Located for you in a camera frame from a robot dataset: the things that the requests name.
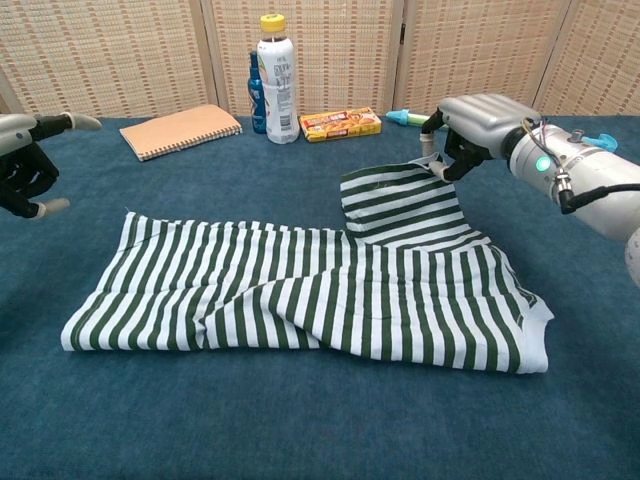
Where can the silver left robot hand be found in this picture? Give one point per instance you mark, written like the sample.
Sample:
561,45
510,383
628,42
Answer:
20,165

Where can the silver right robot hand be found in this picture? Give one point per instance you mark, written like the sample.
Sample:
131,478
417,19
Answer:
482,120

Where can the green white striped T-shirt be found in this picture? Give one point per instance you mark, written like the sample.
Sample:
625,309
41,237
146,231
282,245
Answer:
250,290

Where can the woven folding screen panel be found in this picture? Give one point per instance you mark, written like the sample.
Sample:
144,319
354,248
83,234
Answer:
340,50
480,45
100,55
600,60
6,102

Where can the green blue water gun toy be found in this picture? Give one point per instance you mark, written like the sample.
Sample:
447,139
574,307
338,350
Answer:
402,118

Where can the yellow curry box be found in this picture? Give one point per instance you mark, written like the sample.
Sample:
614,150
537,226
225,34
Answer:
340,125

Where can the tan spiral notebook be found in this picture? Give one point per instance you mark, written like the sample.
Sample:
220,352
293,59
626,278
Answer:
180,127

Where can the white bottle yellow cap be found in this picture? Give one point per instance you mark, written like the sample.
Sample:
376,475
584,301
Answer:
278,90

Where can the small blue bottle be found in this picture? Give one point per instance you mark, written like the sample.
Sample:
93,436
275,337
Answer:
255,100

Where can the blue felt table cover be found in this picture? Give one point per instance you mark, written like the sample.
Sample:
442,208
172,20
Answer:
300,425

